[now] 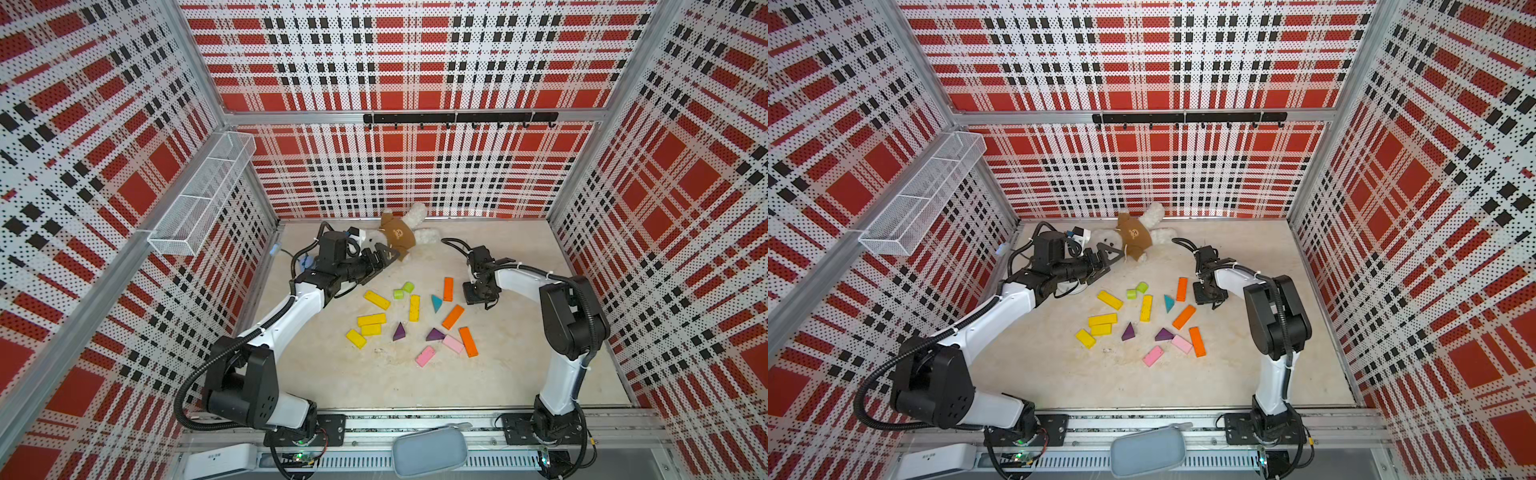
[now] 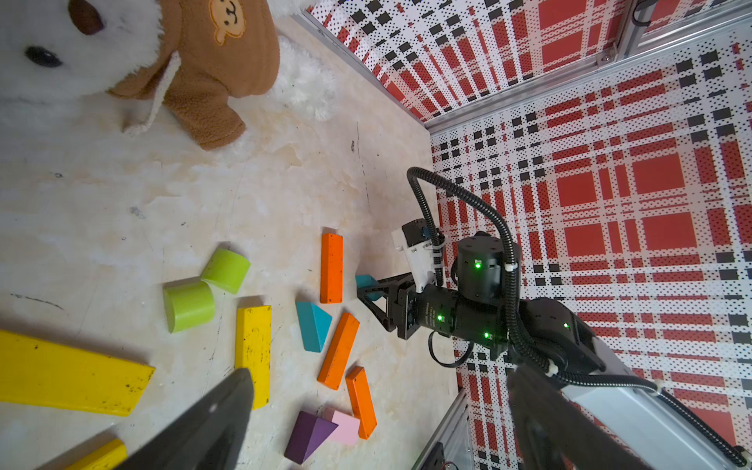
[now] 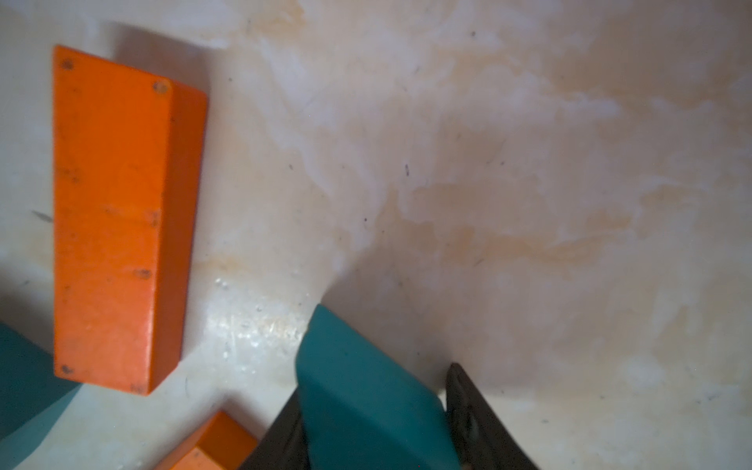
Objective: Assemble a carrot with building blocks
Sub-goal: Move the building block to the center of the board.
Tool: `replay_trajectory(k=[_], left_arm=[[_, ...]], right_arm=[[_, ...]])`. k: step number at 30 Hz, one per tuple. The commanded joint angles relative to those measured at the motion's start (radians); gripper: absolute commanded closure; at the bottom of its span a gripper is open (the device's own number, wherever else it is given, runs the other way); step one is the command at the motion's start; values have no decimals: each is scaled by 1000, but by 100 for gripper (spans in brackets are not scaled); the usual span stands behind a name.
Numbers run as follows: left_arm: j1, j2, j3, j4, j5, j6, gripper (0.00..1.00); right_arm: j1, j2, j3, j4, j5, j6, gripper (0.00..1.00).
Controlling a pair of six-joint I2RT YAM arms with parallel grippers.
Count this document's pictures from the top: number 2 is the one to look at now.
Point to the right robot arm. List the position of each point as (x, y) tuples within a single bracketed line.
[(479, 300)]

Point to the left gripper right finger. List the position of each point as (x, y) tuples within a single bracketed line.
[(550, 431)]

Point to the white teddy bear brown shirt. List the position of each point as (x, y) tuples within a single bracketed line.
[(189, 57)]

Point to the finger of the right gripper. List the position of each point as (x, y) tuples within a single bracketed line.
[(384, 285), (387, 313)]

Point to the pink block right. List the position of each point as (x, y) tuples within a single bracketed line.
[(346, 432)]

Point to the orange block top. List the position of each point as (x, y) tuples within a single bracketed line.
[(332, 275)]

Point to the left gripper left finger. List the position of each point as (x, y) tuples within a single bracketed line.
[(210, 435)]

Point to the orange block lower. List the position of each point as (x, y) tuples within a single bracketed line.
[(361, 400)]

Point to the orange block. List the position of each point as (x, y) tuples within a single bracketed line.
[(338, 354), (332, 275), (361, 400)]

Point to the green cylinder block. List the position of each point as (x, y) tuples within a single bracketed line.
[(226, 270), (188, 305)]

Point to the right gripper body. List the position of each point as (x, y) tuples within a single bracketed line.
[(436, 308)]

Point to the yellow long block upper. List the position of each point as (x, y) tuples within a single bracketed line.
[(45, 374)]

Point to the yellow long block middle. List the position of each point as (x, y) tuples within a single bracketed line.
[(108, 457)]

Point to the orange block middle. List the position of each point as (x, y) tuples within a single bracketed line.
[(338, 354)]

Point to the yellow upright long block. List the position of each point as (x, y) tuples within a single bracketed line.
[(253, 349)]

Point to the purple triangle block right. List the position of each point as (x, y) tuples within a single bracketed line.
[(309, 433)]

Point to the teal triangle block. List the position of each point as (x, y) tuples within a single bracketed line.
[(363, 281), (314, 324)]

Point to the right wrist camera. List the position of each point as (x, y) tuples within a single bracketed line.
[(414, 242)]

